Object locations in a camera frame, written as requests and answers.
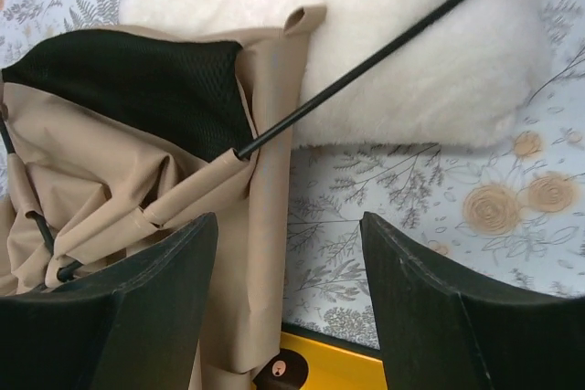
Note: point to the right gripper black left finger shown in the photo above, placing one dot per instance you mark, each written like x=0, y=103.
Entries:
x=132, y=325

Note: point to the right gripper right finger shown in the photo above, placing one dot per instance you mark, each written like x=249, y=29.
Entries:
x=443, y=326

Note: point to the black tent pole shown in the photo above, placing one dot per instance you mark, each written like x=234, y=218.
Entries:
x=390, y=48
x=28, y=194

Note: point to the beige fabric pet tent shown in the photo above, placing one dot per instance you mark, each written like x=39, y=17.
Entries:
x=129, y=134

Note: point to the yellow double bowl holder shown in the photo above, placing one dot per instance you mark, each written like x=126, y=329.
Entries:
x=306, y=363

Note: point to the floral table mat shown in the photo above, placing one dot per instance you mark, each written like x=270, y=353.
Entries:
x=514, y=213

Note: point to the cream fluffy pillow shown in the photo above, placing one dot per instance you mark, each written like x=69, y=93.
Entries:
x=460, y=81

